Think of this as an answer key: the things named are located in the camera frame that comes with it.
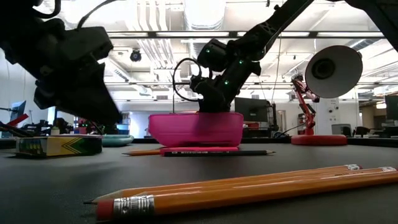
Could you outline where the yellow green crayon box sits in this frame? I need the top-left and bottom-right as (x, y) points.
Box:
(15, 134), (103, 157)

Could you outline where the black pencil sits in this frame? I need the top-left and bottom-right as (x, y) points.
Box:
(163, 150), (276, 157)

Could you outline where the black table mat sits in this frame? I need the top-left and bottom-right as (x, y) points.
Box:
(0, 142), (398, 224)

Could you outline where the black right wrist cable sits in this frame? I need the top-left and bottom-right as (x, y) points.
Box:
(172, 57), (214, 103)

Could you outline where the black computer monitor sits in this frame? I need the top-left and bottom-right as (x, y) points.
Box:
(234, 96), (272, 123)
(384, 95), (398, 121)

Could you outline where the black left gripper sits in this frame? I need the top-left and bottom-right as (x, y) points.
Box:
(34, 60), (123, 125)

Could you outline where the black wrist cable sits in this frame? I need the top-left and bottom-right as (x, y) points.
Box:
(30, 0), (119, 29)
(172, 57), (214, 103)

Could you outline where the red metal bar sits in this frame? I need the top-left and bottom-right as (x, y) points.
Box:
(0, 113), (29, 131)

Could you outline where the black office chair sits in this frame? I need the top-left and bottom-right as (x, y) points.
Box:
(354, 126), (371, 138)

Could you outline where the pink plastic pencil box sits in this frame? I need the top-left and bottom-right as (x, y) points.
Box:
(148, 111), (245, 148)

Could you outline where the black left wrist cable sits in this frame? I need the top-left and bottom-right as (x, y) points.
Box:
(30, 0), (119, 29)

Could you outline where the silver ventilation duct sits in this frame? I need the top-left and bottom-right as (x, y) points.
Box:
(183, 0), (227, 41)

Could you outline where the orange wooden pencil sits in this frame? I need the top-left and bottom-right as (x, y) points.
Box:
(83, 164), (363, 205)
(136, 167), (398, 197)
(95, 172), (398, 222)
(122, 149), (162, 156)

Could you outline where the black ceiling light rail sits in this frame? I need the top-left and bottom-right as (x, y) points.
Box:
(107, 30), (385, 39)

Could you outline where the teal calculator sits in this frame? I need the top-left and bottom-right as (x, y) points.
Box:
(101, 134), (135, 147)

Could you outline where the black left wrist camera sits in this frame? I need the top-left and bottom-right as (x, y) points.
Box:
(62, 26), (114, 65)

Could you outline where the pink marker pen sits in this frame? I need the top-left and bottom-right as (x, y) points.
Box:
(159, 146), (239, 156)

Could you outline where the blue lit monitor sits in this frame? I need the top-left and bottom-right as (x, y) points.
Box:
(11, 100), (27, 123)

